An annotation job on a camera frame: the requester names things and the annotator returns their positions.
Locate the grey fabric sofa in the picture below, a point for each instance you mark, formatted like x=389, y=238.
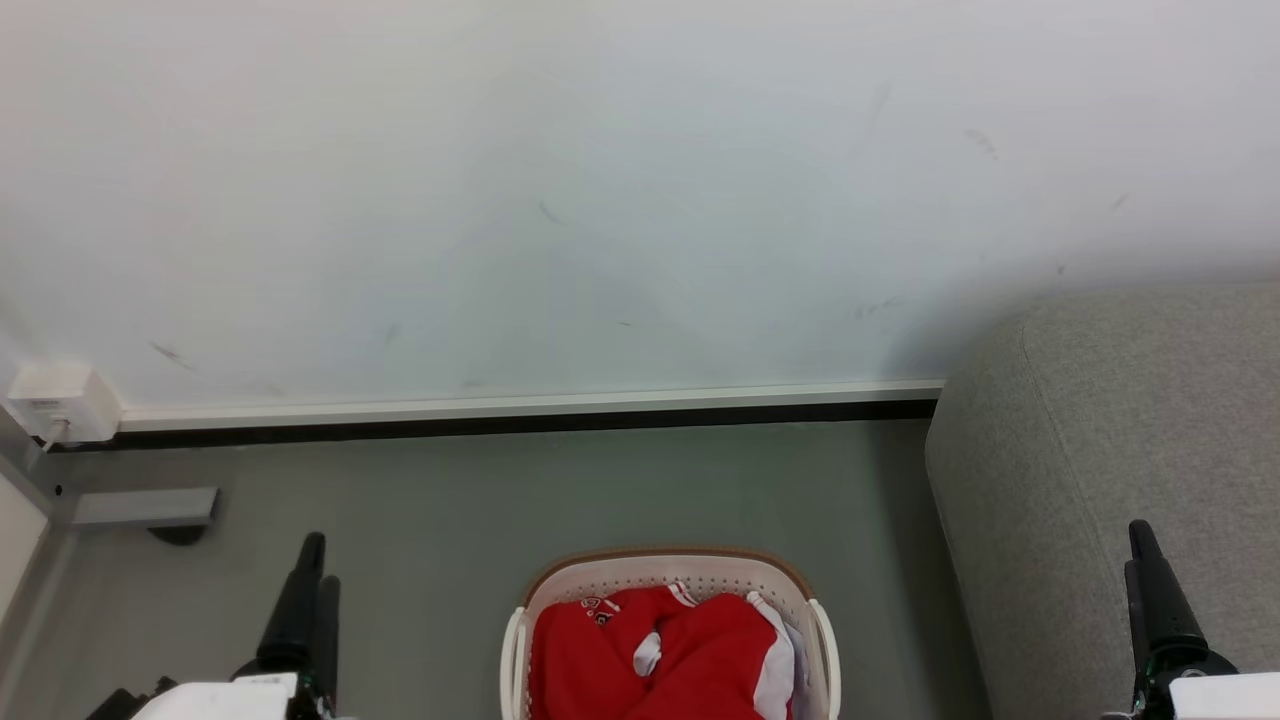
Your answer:
x=1080, y=430

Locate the grey metal partition foot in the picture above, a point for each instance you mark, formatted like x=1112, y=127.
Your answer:
x=145, y=507

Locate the white and black baseboard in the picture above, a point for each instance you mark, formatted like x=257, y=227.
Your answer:
x=530, y=412

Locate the grey cloth fold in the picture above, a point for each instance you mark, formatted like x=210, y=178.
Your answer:
x=799, y=665

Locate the white wall socket box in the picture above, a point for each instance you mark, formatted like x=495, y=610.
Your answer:
x=62, y=400

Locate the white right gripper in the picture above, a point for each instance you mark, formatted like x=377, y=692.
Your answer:
x=1220, y=698

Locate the white plastic laundry basket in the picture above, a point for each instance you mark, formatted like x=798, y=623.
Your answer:
x=690, y=572

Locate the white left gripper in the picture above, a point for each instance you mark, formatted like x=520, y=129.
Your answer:
x=225, y=698

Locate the red and white garment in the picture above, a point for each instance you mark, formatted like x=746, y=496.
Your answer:
x=700, y=660

